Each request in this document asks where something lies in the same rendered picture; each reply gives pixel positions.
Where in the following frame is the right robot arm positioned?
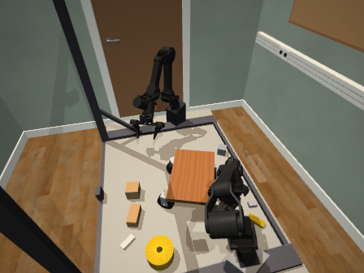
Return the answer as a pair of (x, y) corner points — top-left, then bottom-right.
(205, 157), (260, 268)

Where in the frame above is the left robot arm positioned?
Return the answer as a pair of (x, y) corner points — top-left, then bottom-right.
(132, 46), (180, 122)

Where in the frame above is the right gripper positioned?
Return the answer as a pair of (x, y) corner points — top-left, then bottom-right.
(212, 184), (249, 211)

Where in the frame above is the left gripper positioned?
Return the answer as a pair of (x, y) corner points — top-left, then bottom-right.
(130, 110), (165, 139)

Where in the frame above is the yellow rectangular block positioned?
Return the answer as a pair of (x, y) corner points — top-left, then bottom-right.
(249, 213), (266, 228)

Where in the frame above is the orange wooden dolly on black caster wheels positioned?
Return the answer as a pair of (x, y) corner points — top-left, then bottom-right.
(157, 149), (217, 209)

